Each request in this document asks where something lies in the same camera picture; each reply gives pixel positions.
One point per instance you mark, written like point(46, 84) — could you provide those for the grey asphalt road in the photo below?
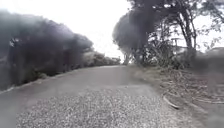
point(100, 100)

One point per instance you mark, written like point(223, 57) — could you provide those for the group of tall dark trees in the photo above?
point(146, 33)

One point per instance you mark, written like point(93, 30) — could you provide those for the fallen branch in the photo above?
point(170, 103)

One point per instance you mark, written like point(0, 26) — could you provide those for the row of dark trees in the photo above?
point(43, 50)

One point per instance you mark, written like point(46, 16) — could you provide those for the dirt verge with leaf litter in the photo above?
point(188, 87)

